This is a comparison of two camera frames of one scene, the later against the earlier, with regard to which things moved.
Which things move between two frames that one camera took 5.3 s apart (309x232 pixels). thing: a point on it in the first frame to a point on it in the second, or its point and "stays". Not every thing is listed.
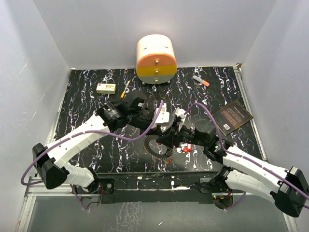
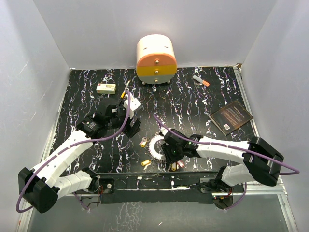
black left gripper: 150,124 to 129,130
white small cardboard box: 107,88 stays
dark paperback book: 231,117 stays
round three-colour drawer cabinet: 156,62 stays
